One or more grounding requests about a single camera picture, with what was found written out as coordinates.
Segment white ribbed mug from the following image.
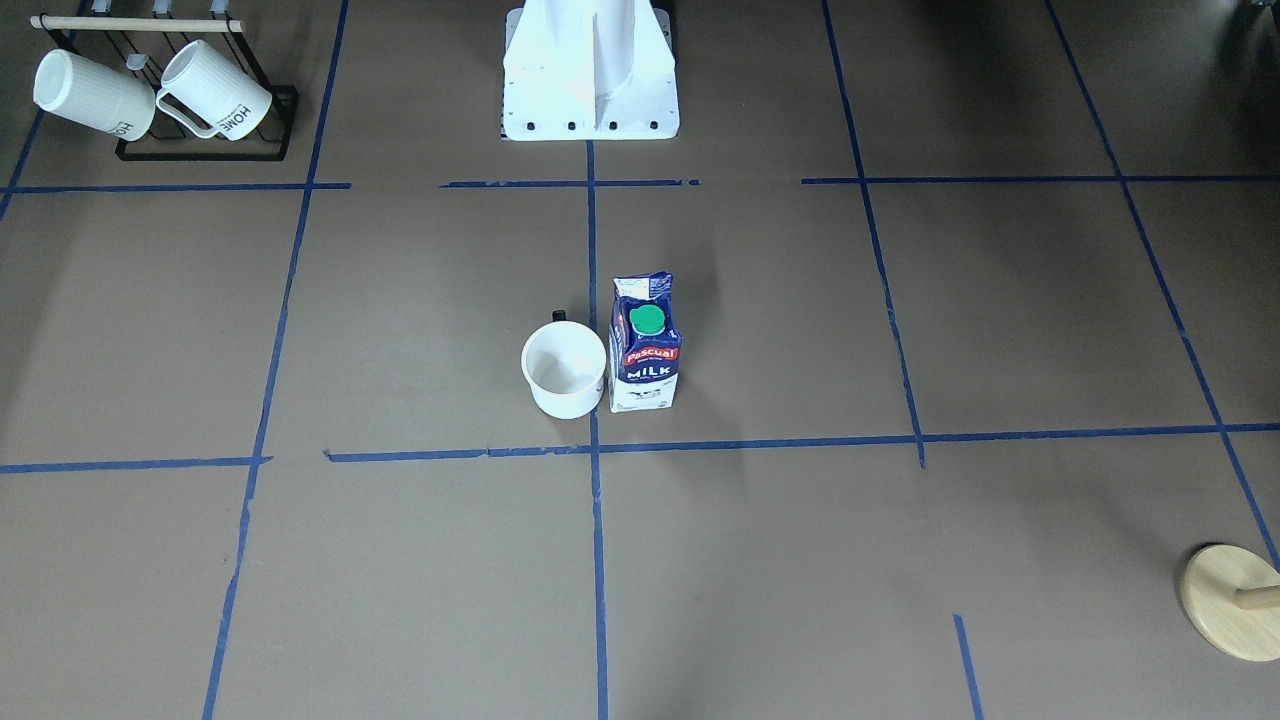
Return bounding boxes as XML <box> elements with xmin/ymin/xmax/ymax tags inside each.
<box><xmin>155</xmin><ymin>40</ymin><xmax>273</xmax><ymax>141</ymax></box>

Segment white camera pole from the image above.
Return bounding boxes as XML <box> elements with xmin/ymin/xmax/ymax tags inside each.
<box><xmin>503</xmin><ymin>1</ymin><xmax>675</xmax><ymax>97</ymax></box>

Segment white mug on rack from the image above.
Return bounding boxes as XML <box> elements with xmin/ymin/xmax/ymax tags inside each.
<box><xmin>32</xmin><ymin>49</ymin><xmax>156</xmax><ymax>142</ymax></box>

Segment white smiley face mug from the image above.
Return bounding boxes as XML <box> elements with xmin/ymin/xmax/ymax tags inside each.
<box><xmin>520</xmin><ymin>309</ymin><xmax>607</xmax><ymax>420</ymax></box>

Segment wooden mug tree stand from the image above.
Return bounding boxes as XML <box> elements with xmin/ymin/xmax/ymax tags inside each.
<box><xmin>1178</xmin><ymin>544</ymin><xmax>1279</xmax><ymax>662</ymax></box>

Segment white pole base plate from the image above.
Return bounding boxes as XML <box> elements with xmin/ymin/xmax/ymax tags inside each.
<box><xmin>500</xmin><ymin>1</ymin><xmax>681</xmax><ymax>142</ymax></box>

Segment black wire mug rack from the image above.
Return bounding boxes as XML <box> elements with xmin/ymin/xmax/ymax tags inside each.
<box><xmin>29</xmin><ymin>1</ymin><xmax>300</xmax><ymax>161</ymax></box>

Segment blue Pascual milk carton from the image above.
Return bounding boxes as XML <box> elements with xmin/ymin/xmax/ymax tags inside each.
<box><xmin>609</xmin><ymin>272</ymin><xmax>684</xmax><ymax>414</ymax></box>

